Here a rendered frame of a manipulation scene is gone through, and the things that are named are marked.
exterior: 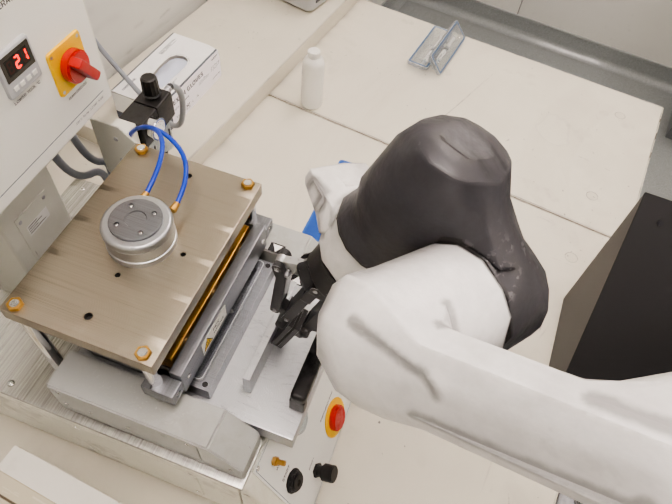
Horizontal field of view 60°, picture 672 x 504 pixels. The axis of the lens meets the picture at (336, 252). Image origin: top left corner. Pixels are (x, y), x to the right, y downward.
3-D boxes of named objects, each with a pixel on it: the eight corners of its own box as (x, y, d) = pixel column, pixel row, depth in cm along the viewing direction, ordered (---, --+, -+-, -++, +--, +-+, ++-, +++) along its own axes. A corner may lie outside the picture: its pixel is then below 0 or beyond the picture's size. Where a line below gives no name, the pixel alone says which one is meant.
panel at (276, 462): (306, 524, 83) (251, 472, 70) (369, 348, 100) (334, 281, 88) (318, 528, 82) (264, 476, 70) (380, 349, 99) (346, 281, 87)
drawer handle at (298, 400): (288, 408, 71) (288, 395, 68) (330, 309, 79) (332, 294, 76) (303, 413, 70) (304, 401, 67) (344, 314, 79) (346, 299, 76)
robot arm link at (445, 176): (428, 394, 45) (510, 344, 50) (545, 341, 34) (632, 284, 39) (318, 201, 49) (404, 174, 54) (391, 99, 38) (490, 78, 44)
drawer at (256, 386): (83, 368, 76) (65, 341, 69) (167, 244, 88) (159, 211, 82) (292, 450, 72) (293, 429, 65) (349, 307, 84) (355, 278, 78)
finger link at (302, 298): (324, 294, 58) (312, 287, 58) (286, 329, 67) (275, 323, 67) (337, 264, 60) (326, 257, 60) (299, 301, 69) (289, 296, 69)
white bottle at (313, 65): (326, 106, 137) (330, 53, 125) (308, 112, 135) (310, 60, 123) (314, 93, 139) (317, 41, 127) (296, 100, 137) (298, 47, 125)
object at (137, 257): (-18, 329, 68) (-72, 268, 58) (124, 157, 86) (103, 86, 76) (166, 401, 65) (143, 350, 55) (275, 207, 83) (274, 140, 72)
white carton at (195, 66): (117, 118, 123) (109, 89, 117) (177, 59, 136) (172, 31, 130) (166, 136, 121) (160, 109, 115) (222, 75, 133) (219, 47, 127)
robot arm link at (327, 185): (413, 294, 48) (383, 317, 53) (448, 191, 55) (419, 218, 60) (284, 219, 47) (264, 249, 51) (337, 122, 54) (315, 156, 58)
